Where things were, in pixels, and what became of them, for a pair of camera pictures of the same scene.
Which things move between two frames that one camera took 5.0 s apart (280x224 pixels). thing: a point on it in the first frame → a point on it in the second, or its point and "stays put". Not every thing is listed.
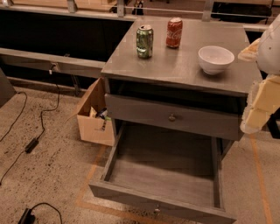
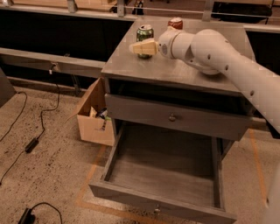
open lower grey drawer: x=165 y=170 stays put
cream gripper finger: x=264 y=101 → x=150 y=46
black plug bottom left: x=28 y=218 stays put
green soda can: x=144 y=37 stays put
